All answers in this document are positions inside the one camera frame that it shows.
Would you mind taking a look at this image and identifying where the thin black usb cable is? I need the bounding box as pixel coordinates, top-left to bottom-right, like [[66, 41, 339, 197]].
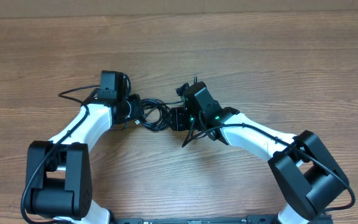
[[135, 98, 185, 132]]

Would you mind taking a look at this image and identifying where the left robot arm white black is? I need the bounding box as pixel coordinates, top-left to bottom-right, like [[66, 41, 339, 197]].
[[21, 95, 143, 223]]

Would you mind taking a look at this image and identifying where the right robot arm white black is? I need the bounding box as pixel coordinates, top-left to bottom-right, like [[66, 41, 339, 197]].
[[164, 108, 356, 223]]

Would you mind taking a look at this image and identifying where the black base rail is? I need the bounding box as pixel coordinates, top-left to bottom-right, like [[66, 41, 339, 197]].
[[113, 213, 334, 224]]

